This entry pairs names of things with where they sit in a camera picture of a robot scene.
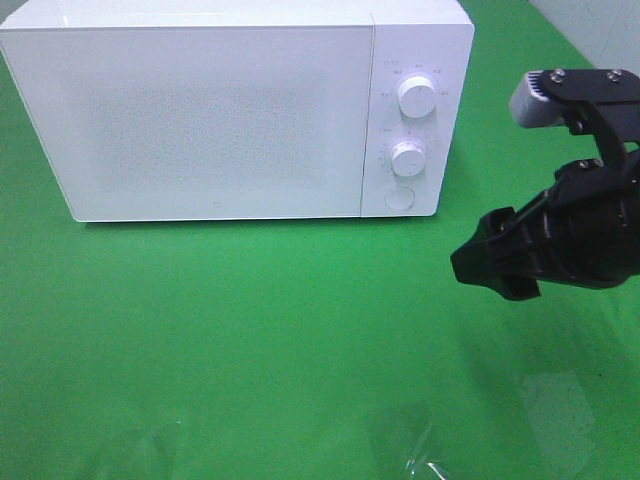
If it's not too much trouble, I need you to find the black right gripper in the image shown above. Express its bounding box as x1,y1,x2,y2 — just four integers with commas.
451,159,639,301

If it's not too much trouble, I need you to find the round white door-release button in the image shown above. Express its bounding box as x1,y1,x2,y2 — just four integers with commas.
385,187,415,211

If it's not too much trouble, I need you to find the white dial knob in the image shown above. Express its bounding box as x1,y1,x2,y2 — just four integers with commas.
390,140,426,177
397,73,437,119

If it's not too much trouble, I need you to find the white microwave door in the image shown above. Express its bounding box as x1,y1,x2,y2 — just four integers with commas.
1,27,373,222

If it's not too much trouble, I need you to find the clear tape patch front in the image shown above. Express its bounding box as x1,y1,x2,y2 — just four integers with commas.
400,401,454,479

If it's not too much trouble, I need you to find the green table mat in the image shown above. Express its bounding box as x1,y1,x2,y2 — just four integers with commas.
1,1,639,479

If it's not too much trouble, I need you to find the white microwave oven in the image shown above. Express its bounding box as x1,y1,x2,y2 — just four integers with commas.
1,1,474,218

